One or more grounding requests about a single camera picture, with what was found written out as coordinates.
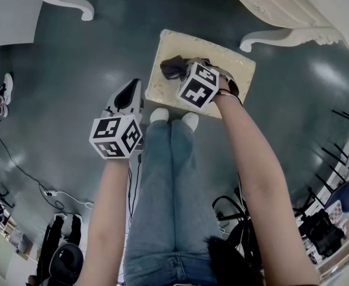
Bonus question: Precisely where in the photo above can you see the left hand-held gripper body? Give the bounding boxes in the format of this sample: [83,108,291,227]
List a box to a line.
[89,105,145,161]

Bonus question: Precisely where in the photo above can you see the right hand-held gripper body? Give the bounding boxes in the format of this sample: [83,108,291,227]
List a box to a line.
[176,57,239,112]

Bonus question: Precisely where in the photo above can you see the dark blue cloth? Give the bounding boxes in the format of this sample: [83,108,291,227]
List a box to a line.
[159,55,214,82]

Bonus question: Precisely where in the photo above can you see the cream upholstered stool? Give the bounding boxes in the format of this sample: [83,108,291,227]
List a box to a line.
[144,29,257,120]

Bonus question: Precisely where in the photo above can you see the person's right forearm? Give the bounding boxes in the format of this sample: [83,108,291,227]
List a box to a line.
[214,95,320,286]

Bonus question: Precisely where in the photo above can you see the person's left forearm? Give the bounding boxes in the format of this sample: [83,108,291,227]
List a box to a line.
[78,157,131,286]

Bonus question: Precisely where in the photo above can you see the white ornate dressing table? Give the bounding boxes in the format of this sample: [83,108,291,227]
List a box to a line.
[0,0,349,54]

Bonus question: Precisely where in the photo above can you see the person's left white shoe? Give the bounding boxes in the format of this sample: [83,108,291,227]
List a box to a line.
[149,108,169,124]

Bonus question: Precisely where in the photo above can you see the person's white shoe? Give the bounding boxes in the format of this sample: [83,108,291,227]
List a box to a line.
[149,108,169,124]
[180,112,200,131]

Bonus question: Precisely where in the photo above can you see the thin wrist band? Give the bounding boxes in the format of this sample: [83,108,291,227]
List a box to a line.
[217,87,243,106]

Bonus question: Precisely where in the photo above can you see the person's right white shoe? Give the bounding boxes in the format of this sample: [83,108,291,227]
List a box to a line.
[180,112,200,131]

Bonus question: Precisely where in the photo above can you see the person's blue jeans legs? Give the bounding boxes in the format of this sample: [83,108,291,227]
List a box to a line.
[122,119,223,286]

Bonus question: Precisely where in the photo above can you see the white cabinet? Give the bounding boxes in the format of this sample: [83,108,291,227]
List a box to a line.
[0,0,43,58]

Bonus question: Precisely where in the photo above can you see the blue chair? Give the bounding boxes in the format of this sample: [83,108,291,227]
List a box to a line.
[323,181,349,214]

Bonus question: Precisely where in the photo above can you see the black office chair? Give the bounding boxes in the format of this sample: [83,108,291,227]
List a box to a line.
[293,209,347,257]

